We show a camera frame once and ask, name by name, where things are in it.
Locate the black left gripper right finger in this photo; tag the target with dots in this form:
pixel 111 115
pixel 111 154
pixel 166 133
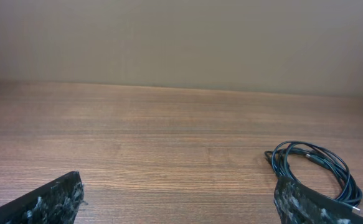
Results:
pixel 298 204

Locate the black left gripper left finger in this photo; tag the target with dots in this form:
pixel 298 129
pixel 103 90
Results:
pixel 55 202

